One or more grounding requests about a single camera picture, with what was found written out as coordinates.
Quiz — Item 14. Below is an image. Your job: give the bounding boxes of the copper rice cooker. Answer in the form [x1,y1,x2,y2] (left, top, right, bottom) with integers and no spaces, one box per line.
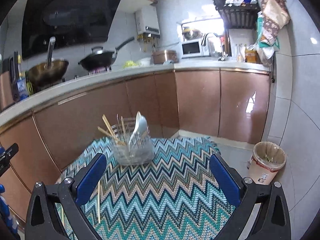
[152,50,178,65]

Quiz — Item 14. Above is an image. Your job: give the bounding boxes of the brass wok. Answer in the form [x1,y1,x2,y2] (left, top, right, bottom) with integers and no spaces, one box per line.
[26,37,69,85]

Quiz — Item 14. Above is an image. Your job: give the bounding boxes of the black range hood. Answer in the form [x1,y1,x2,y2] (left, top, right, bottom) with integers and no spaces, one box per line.
[21,0,125,60]

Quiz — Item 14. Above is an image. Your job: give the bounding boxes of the zigzag patterned cloth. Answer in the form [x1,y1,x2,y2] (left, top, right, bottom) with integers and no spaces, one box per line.
[55,137,237,240]

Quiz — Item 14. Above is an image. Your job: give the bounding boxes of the plate of chopped green vegetables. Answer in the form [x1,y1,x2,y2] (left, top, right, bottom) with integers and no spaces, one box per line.
[122,59,142,70]

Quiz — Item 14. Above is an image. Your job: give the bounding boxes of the brass pipe valves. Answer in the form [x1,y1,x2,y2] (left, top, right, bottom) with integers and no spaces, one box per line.
[136,34,160,53]

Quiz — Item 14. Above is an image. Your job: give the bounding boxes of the white water heater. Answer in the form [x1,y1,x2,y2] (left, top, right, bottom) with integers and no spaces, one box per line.
[135,5,160,37]

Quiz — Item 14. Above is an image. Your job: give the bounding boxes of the white spoon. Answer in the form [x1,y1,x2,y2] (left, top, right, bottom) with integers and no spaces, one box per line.
[128,111,148,146]

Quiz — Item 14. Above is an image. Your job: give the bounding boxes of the plastic bags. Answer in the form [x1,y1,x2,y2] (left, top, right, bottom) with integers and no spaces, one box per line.
[255,11,279,67]

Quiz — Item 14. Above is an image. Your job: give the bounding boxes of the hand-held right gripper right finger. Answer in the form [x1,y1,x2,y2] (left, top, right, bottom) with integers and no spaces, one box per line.
[209,153,292,240]

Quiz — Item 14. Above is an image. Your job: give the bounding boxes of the black wok lid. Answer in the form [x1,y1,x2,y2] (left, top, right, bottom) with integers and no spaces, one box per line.
[84,46,117,59]

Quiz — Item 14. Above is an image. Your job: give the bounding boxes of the black wok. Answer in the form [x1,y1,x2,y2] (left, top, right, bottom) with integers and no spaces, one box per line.
[78,37,135,71]

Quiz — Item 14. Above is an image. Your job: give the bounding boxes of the white microwave oven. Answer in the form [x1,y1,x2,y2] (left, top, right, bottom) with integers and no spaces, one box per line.
[181,40,203,58]

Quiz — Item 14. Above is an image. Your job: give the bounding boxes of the black gas stove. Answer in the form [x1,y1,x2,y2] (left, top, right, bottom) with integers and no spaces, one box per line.
[35,65,112,91]

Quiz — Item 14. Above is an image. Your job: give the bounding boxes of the steel kitchen faucet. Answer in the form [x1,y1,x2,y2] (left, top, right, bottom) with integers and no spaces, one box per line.
[201,32,229,62]

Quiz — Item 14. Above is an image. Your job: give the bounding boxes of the wire utensil basket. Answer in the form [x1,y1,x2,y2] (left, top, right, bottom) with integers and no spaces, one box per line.
[110,124,156,166]

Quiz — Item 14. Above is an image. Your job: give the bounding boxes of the black dish rack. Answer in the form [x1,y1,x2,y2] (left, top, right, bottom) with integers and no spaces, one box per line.
[206,0,262,29]

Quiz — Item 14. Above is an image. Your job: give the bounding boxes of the brown patterned hanging cloth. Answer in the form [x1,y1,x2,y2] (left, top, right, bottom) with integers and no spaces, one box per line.
[252,0,291,38]

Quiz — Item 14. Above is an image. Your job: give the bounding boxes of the clear bottle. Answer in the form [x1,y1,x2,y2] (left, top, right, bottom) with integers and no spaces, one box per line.
[236,44,246,62]

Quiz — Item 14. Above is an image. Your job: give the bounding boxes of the pink trash bin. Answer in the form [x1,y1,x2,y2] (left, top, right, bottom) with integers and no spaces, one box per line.
[247,142,287,186]

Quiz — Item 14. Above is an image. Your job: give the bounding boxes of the blue label oil bottle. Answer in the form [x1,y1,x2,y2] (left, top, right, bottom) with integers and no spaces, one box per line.
[15,55,30,102]

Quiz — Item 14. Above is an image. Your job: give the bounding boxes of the copper base cabinets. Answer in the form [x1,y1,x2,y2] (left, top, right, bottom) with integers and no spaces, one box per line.
[0,67,272,222]

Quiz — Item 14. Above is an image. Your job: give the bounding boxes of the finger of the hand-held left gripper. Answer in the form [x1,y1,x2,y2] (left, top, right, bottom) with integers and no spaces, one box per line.
[0,143,19,177]
[0,184,20,240]

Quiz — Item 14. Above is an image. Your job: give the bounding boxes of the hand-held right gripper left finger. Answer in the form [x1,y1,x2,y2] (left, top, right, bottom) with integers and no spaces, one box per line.
[24,152,107,240]

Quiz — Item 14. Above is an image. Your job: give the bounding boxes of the steel bowl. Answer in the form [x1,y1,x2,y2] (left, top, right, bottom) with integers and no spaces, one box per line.
[182,29,202,41]

